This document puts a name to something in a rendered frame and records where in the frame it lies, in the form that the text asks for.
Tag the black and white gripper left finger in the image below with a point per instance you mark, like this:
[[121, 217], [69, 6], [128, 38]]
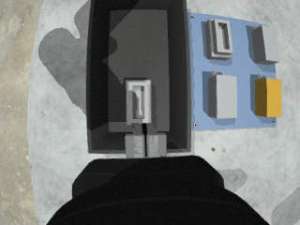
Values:
[[135, 143]]

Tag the yellow rectangular block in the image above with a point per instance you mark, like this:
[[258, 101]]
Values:
[[268, 97]]

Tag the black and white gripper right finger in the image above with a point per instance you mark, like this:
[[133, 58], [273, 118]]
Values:
[[156, 142]]

